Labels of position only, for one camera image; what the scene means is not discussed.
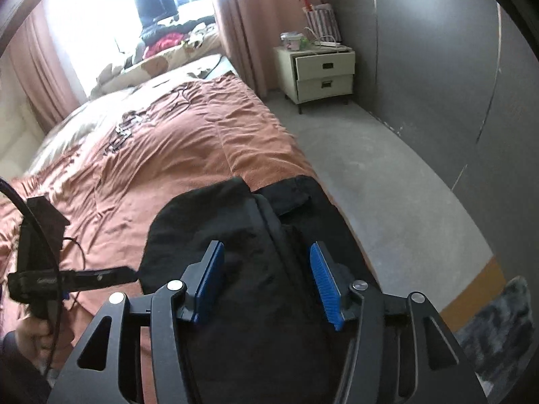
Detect cream padded headboard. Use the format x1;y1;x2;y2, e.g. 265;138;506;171
0;57;47;177

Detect pile of clothes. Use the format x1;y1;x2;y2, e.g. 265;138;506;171
141;14;220;57

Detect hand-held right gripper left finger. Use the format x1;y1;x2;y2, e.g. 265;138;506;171
46;240;226;404

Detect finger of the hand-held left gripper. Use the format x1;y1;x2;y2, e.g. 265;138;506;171
63;264;139;292

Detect striped paper bag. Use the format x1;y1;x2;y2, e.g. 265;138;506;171
305;3;342;45

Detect pink curtain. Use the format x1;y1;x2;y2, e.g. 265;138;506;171
0;0;91;135
213;0;329;99

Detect grey fuzzy rug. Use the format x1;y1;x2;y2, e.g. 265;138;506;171
452;275;533;404

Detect person's left hand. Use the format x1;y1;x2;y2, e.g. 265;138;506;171
12;313;55;371

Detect scattered small dark clips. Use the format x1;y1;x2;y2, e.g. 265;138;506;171
101;84;198;156

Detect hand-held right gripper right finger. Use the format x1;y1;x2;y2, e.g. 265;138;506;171
309;242;485;404

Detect beige duvet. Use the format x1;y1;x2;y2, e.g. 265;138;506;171
25;53;236;177

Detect bright window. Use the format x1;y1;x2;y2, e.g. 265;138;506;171
42;0;220;97

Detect white nightstand drawer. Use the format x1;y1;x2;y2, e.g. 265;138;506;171
295;50;356;81
296;74;354;99

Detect white nightstand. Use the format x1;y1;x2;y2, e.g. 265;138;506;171
273;43;356;115

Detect clear plastic jar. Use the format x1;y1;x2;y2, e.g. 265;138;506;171
280;31;308;49

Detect black pants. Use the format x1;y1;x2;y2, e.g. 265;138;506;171
138;174;384;404

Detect thin black cable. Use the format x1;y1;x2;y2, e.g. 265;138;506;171
62;237;90;308

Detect rust orange blanket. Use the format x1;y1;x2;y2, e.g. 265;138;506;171
0;73;325;388

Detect person's left forearm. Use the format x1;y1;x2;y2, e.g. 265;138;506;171
0;330;53;404

